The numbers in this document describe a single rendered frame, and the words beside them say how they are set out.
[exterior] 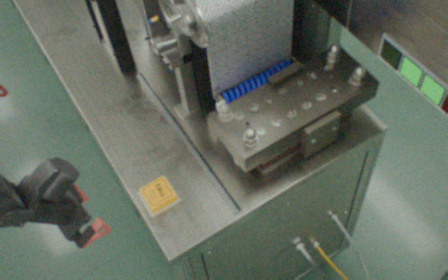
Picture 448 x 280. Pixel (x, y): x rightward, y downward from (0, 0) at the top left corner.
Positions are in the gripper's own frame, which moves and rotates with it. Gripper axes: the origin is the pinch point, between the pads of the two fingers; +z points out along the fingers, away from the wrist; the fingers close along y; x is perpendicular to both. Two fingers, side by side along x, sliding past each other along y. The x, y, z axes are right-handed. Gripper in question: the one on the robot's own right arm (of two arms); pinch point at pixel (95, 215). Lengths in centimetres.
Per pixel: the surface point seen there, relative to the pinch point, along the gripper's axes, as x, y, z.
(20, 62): 33, 170, 101
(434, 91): -65, -31, 21
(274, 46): -53, 7, 24
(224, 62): -42.1, 8.9, 14.1
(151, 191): -6.4, 3.7, 17.7
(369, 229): -26, -19, 135
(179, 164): -14.3, 6.8, 25.0
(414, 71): -66, -25, 21
